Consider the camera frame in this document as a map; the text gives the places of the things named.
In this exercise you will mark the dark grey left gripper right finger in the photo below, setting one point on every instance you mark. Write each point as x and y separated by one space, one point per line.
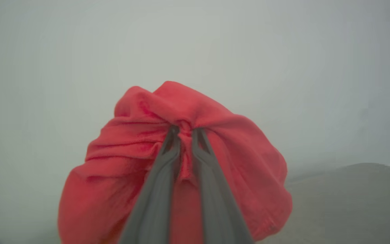
217 203

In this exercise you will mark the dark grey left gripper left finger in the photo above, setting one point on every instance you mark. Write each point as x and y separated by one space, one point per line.
154 203

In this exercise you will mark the red garment with white trim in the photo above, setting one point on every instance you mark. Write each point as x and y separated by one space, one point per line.
130 145

